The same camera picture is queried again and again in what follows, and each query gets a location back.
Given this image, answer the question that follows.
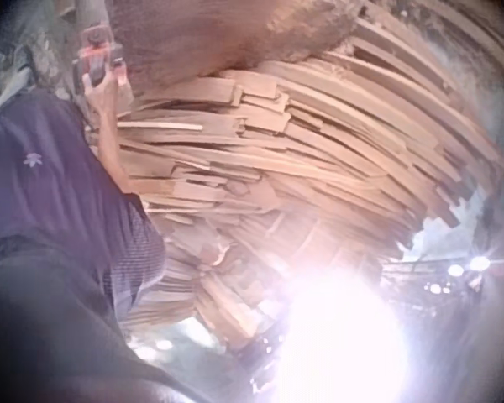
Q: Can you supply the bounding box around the orange and black power tool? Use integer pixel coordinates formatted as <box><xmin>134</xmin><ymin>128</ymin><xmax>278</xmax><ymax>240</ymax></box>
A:
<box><xmin>71</xmin><ymin>23</ymin><xmax>126</xmax><ymax>92</ymax></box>

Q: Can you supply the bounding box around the person's right hand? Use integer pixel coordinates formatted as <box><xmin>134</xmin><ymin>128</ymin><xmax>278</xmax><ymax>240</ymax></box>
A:
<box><xmin>81</xmin><ymin>73</ymin><xmax>133</xmax><ymax>123</ymax></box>

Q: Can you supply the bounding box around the pile of wooden planks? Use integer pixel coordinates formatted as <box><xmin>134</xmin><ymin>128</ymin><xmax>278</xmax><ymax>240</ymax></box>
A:
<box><xmin>85</xmin><ymin>7</ymin><xmax>504</xmax><ymax>354</ymax></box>

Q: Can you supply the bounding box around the large brown wooden block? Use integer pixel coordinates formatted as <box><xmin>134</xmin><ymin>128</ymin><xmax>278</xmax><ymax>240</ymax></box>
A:
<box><xmin>103</xmin><ymin>0</ymin><xmax>365</xmax><ymax>98</ymax></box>

